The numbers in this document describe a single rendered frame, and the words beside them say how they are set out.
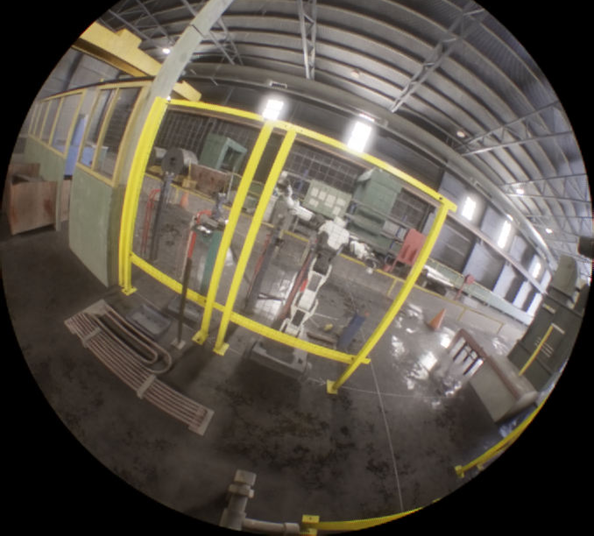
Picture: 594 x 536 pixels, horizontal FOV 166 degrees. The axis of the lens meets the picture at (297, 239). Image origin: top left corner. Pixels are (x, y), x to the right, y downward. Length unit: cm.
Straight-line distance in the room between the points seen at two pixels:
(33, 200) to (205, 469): 331
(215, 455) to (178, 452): 22
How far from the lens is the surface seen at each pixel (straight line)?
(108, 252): 220
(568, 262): 460
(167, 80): 225
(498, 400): 375
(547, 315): 441
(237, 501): 125
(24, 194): 338
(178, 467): 148
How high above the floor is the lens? 147
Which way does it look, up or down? 13 degrees down
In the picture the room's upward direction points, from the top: 22 degrees clockwise
